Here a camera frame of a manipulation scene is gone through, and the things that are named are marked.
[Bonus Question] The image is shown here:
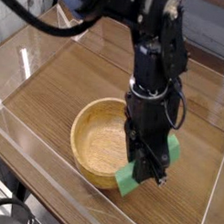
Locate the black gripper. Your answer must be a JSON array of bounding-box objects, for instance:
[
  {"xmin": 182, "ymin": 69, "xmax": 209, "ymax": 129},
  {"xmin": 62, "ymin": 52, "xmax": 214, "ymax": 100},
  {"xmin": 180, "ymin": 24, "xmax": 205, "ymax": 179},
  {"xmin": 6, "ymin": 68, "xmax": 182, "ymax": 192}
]
[{"xmin": 124, "ymin": 79, "xmax": 187, "ymax": 186}]

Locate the green rectangular block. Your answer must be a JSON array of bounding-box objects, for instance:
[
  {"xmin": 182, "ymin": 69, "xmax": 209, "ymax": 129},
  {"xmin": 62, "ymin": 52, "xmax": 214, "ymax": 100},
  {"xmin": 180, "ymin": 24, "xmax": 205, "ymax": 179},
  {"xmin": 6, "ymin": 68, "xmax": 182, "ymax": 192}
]
[{"xmin": 114, "ymin": 134, "xmax": 180, "ymax": 197}]

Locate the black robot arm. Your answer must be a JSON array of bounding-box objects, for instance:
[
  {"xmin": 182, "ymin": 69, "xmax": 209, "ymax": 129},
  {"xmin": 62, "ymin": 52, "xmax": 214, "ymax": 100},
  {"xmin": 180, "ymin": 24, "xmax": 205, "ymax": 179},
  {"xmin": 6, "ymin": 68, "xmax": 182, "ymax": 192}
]
[{"xmin": 1, "ymin": 0, "xmax": 188, "ymax": 185}]

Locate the light wooden bowl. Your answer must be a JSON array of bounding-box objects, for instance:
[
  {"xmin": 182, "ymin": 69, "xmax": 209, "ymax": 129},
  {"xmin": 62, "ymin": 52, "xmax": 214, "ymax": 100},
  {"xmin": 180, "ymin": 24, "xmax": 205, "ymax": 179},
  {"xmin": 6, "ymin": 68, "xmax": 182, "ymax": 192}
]
[{"xmin": 69, "ymin": 97, "xmax": 128, "ymax": 189}]

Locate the black cable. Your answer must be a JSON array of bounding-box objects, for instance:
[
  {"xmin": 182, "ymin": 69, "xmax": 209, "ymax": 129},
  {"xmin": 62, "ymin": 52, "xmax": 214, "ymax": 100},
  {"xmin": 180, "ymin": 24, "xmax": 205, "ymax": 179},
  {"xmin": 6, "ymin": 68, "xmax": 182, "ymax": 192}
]
[{"xmin": 0, "ymin": 197, "xmax": 38, "ymax": 224}]

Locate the clear acrylic corner bracket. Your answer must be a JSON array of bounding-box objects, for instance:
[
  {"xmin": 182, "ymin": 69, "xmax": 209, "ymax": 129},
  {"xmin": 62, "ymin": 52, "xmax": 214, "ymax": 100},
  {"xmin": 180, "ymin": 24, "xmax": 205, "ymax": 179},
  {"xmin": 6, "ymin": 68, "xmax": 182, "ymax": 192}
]
[{"xmin": 56, "ymin": 4, "xmax": 89, "ymax": 42}]

